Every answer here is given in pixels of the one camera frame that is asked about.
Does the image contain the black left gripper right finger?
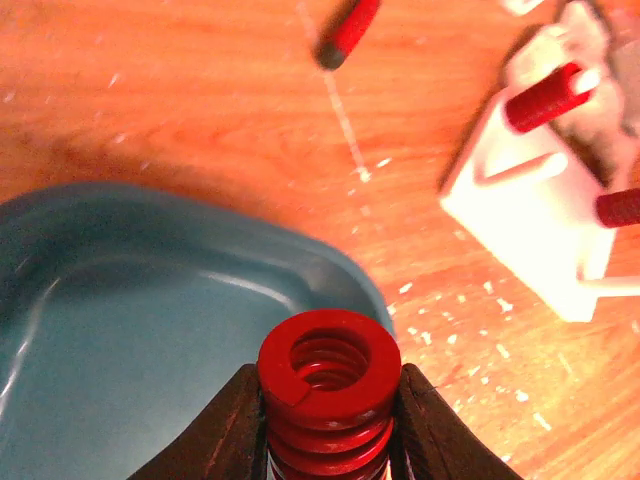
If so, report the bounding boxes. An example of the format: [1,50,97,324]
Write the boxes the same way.
[389,363,521,480]

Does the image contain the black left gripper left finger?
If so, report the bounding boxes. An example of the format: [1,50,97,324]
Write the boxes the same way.
[130,364,268,480]

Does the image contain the red spring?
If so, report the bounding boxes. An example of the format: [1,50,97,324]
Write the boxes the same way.
[595,188,640,228]
[504,62,599,134]
[257,309,401,479]

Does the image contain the teal plastic tray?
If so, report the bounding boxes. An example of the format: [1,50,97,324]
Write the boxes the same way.
[1,184,392,479]

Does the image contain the beige work glove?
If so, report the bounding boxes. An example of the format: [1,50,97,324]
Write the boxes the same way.
[544,0,640,186]

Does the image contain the white peg base plate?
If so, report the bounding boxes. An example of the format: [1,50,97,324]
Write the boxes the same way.
[437,64,640,324]

